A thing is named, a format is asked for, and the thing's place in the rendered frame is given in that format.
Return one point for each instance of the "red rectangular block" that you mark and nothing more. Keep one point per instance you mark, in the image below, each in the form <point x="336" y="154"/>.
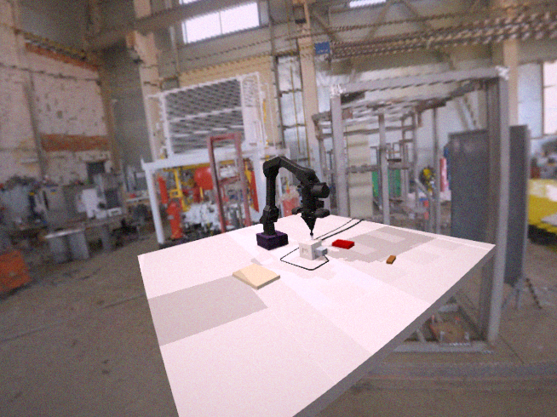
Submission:
<point x="343" y="243"/>

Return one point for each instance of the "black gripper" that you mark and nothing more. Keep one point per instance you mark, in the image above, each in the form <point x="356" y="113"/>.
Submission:
<point x="309" y="212"/>

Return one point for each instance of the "black cable with white plug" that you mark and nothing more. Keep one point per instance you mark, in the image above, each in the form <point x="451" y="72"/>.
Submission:
<point x="318" y="251"/>

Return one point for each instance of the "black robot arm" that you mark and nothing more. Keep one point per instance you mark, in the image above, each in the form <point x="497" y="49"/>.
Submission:
<point x="309" y="183"/>

